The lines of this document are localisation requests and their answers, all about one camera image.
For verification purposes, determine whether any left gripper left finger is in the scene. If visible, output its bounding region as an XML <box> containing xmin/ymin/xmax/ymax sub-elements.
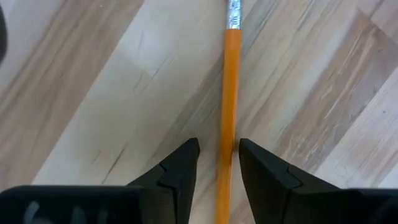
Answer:
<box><xmin>127</xmin><ymin>138</ymin><xmax>200</xmax><ymax>224</ymax></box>

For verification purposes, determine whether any orange pencil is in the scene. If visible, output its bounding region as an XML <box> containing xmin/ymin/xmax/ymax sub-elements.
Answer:
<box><xmin>215</xmin><ymin>0</ymin><xmax>243</xmax><ymax>224</ymax></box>

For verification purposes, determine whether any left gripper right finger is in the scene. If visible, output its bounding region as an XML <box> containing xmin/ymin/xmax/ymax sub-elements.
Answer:
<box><xmin>238</xmin><ymin>138</ymin><xmax>340</xmax><ymax>224</ymax></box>

